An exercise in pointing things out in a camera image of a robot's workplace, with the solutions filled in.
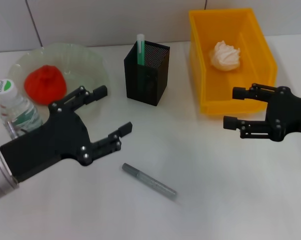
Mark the pale green glass fruit plate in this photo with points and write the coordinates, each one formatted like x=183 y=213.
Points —
x=90 y=70

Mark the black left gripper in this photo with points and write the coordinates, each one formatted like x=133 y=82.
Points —
x=50 y=142

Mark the white paper ball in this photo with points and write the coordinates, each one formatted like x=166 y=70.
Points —
x=225 y=56

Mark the yellow plastic bin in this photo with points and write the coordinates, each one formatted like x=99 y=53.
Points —
x=215 y=95

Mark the grey marker pen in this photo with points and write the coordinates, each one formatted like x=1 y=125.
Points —
x=148 y=181

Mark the black mesh pen holder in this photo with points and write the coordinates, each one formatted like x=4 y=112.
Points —
x=150 y=85

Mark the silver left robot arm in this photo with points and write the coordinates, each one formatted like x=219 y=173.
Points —
x=0 y=175

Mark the clear plastic water bottle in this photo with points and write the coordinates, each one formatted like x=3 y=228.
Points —
x=18 y=112

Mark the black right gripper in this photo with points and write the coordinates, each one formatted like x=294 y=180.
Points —
x=290 y=115

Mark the mint green pen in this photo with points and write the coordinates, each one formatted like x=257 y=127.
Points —
x=140 y=50

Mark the red tomato-shaped object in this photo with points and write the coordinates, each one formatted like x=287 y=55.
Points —
x=45 y=85

